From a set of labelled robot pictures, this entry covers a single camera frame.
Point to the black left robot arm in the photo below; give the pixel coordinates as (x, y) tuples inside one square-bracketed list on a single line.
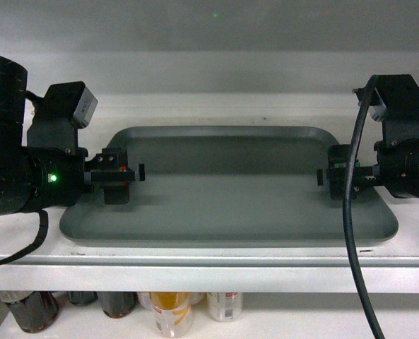
[(31, 121)]

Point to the dark tea bottle middle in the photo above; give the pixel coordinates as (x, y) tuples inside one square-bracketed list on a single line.
[(117, 304)]

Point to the orange juice bottle front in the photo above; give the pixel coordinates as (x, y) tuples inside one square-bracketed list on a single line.
[(172, 312)]

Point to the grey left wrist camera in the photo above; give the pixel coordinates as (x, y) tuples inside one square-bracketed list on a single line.
[(84, 108)]

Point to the grey rectangular serving tray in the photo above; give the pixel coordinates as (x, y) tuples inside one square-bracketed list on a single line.
[(216, 186)]

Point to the white upper shelf board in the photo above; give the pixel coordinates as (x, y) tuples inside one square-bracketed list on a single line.
[(61, 264)]

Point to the dark tea bottle front left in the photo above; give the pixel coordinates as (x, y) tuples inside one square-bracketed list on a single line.
[(33, 311)]

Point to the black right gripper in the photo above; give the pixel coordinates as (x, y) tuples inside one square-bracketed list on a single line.
[(398, 170)]

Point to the orange juice bottle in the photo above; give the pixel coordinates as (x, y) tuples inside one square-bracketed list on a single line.
[(225, 306), (172, 312)]

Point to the orange juice bottle right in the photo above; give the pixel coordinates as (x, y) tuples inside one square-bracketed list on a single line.
[(225, 306)]

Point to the dark tea bottle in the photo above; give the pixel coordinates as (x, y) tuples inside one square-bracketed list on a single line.
[(117, 304), (33, 311)]

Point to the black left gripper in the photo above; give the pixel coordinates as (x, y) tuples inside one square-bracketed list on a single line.
[(58, 177)]

